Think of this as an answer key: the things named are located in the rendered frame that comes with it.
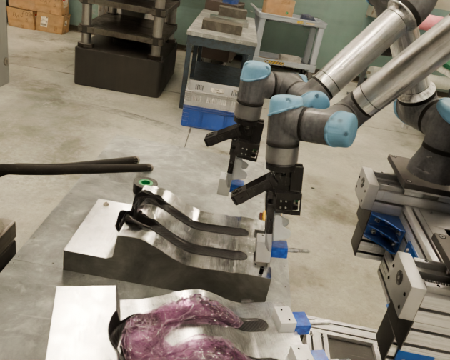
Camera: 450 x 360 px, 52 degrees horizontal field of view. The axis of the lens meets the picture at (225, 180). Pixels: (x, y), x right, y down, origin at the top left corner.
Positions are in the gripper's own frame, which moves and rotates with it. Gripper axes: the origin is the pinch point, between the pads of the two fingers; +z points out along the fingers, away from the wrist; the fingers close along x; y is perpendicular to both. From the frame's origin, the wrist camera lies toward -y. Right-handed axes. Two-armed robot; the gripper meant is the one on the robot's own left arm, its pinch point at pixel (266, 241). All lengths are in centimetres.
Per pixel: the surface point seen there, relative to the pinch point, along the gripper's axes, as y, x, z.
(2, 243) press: -71, 6, 8
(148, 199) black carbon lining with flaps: -31.0, 7.9, -5.9
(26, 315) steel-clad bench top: -51, -22, 11
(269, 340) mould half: 1.0, -21.7, 12.3
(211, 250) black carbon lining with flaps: -13.6, 1.5, 4.3
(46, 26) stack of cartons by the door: -321, 603, -43
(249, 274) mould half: -3.7, -6.4, 5.9
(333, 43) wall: 116, 658, -35
